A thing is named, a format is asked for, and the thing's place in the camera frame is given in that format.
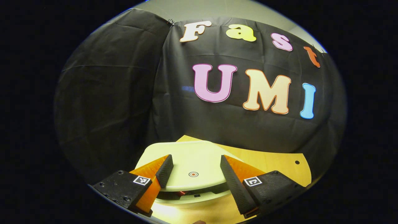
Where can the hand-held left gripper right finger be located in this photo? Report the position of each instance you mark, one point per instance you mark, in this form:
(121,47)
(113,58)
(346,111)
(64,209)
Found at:
(234,183)

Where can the black binder clip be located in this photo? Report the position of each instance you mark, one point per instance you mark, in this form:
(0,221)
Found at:
(170,22)

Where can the black backdrop cloth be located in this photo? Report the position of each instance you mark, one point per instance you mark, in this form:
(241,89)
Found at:
(124,93)

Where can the green desktop garbage bin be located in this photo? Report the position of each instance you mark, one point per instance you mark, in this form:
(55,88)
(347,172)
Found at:
(192,161)

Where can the wooden desktop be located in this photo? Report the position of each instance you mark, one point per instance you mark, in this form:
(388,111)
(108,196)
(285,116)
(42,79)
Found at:
(273,165)

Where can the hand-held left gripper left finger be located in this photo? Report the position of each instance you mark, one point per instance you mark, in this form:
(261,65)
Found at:
(166,169)

